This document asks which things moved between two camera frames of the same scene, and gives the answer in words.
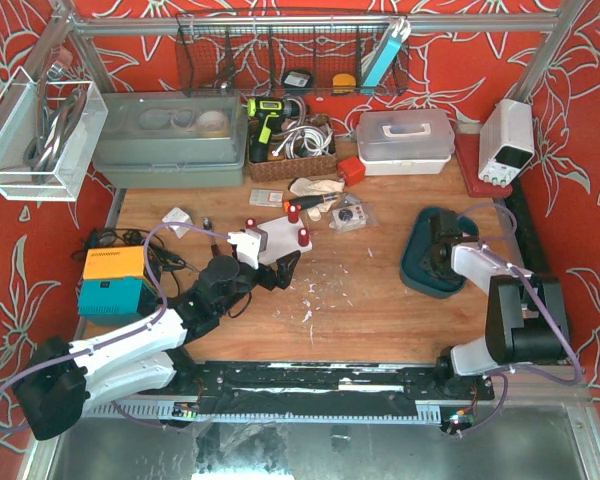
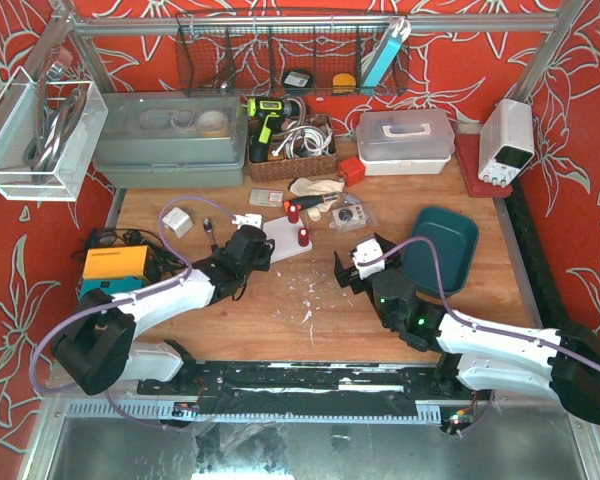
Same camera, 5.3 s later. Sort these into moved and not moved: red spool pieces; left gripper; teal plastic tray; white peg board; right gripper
Moved: left gripper; right gripper
Not moved: teal plastic tray; red spool pieces; white peg board
